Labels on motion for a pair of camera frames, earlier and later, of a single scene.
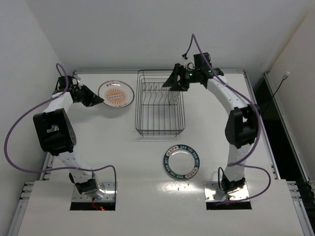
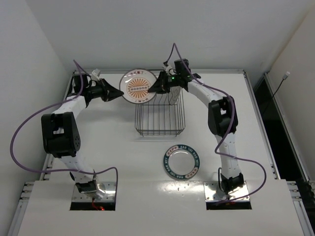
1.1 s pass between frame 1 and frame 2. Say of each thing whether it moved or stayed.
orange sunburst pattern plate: moved
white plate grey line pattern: stayed
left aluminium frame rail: stayed
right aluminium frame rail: stayed
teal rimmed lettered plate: stayed
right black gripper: moved
